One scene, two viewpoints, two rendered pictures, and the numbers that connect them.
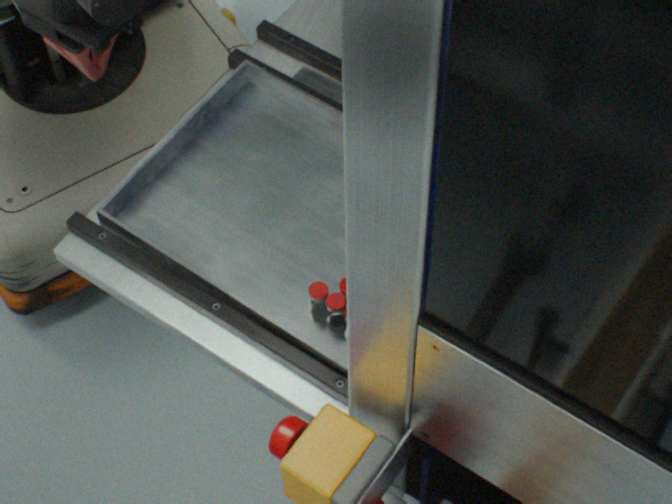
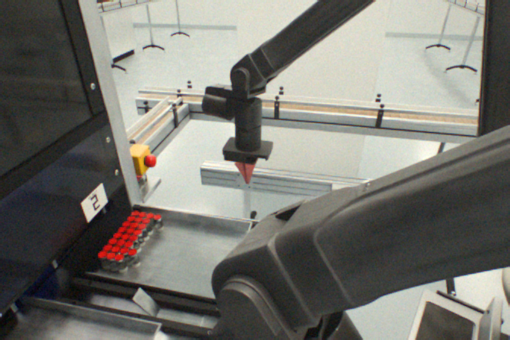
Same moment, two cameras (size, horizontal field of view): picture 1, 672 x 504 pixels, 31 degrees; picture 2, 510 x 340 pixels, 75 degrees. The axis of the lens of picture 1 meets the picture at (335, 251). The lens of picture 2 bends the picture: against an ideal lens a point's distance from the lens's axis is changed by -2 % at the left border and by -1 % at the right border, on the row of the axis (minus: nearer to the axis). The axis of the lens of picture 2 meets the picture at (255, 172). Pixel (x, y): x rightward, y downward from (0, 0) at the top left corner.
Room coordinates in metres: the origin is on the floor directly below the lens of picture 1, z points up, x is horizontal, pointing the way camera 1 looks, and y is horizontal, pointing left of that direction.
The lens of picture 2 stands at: (1.39, -0.03, 1.53)
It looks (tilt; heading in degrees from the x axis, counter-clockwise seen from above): 33 degrees down; 155
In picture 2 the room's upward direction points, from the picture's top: straight up
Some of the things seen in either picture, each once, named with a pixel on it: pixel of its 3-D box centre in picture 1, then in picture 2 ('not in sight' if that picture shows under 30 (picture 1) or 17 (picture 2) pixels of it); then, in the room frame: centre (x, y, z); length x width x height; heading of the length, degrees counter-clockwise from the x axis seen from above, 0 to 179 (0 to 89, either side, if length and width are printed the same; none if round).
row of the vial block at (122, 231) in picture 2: not in sight; (121, 238); (0.66, -0.08, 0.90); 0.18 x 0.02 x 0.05; 143
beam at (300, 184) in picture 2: not in sight; (346, 189); (0.28, 1.01, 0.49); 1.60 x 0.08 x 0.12; 53
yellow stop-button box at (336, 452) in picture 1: (336, 469); (136, 159); (0.41, 0.01, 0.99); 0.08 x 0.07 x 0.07; 53
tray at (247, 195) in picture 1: (296, 212); (176, 250); (0.75, 0.04, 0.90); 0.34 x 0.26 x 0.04; 53
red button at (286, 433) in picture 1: (293, 441); (149, 161); (0.44, 0.04, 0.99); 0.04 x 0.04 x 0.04; 53
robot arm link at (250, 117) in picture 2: not in sight; (245, 111); (0.79, 0.22, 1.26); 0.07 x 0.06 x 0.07; 37
